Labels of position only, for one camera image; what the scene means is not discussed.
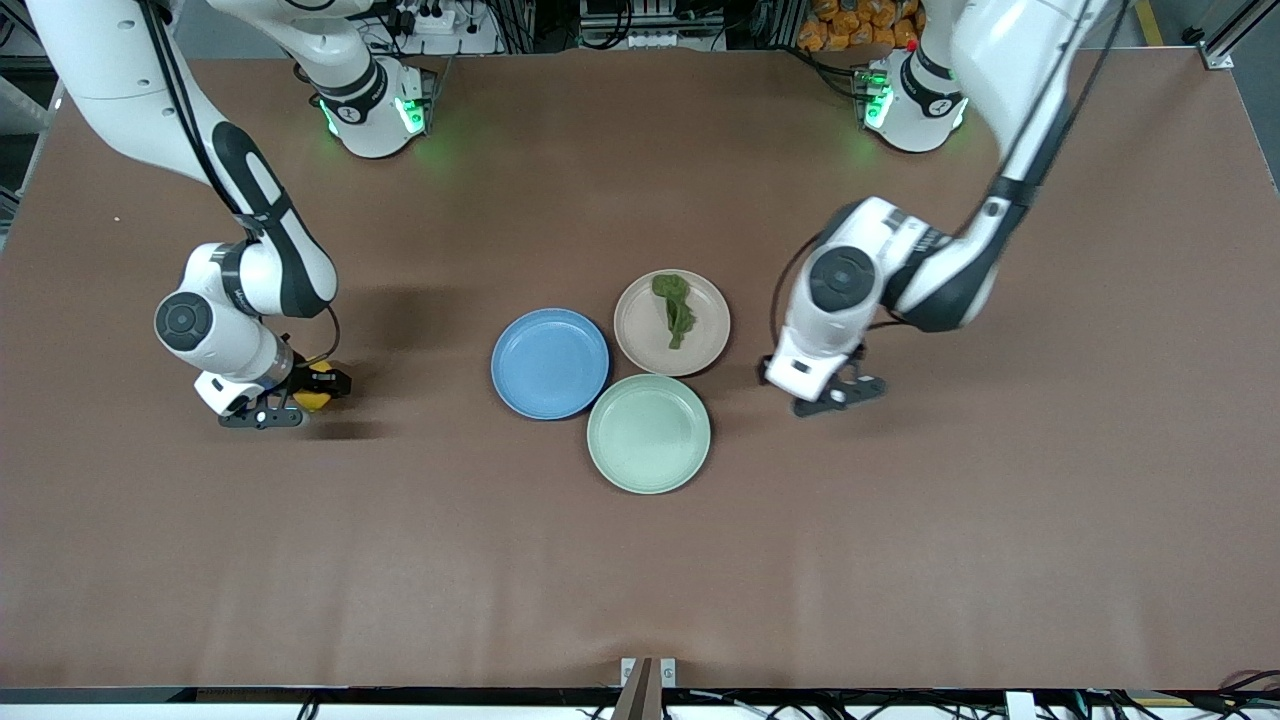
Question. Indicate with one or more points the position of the beige plate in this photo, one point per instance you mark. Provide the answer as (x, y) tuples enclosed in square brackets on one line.
[(640, 330)]

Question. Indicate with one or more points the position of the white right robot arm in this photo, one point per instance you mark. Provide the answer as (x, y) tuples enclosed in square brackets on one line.
[(110, 80)]

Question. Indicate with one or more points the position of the white equipment rack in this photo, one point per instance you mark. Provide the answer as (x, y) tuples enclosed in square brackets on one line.
[(650, 25)]

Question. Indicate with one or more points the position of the white power strip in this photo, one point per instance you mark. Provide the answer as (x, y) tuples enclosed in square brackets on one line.
[(430, 18)]

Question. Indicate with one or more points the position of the brown paper table cover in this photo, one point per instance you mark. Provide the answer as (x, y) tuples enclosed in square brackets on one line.
[(200, 550)]

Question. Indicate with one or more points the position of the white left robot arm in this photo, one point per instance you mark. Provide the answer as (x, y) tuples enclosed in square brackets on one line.
[(1010, 60)]

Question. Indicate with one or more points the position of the blue plate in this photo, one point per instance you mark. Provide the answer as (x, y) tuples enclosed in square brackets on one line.
[(550, 365)]

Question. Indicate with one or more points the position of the aluminium frame post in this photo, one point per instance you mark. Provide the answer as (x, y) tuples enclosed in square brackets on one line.
[(1215, 50)]

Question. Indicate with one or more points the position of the pile of orange items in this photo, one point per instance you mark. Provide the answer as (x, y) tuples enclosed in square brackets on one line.
[(850, 25)]

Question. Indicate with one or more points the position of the yellow lemon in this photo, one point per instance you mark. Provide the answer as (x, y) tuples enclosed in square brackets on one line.
[(315, 403)]

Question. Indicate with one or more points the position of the metal table edge bracket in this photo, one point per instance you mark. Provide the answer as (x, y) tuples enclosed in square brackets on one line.
[(648, 690)]

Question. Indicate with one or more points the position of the pale green plate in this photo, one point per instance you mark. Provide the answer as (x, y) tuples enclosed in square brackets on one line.
[(648, 435)]

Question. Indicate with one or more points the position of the green lettuce leaf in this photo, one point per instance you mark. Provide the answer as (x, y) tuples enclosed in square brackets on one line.
[(675, 310)]

